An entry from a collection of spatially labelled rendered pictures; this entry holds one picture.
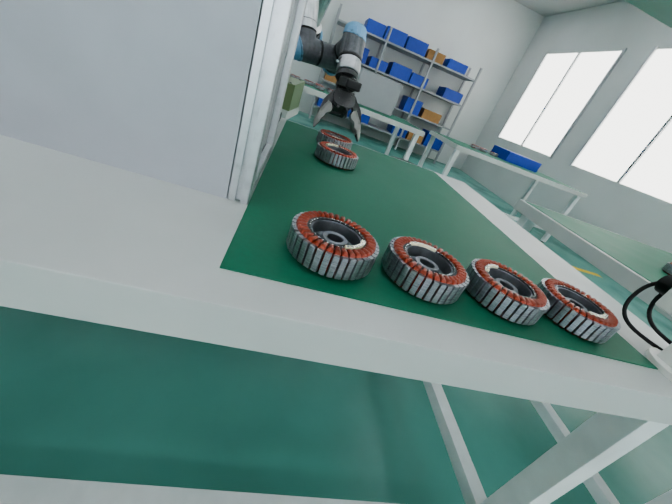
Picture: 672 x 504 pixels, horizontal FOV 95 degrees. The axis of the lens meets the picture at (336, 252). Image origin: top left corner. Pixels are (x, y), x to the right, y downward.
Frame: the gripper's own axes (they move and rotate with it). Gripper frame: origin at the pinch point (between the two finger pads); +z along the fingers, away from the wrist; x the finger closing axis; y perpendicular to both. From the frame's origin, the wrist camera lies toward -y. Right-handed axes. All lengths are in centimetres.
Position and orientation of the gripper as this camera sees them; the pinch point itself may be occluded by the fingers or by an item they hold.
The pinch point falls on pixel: (336, 134)
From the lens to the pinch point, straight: 102.9
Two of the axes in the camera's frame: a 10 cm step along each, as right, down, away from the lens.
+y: -3.2, -0.6, 9.5
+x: -9.3, -1.9, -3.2
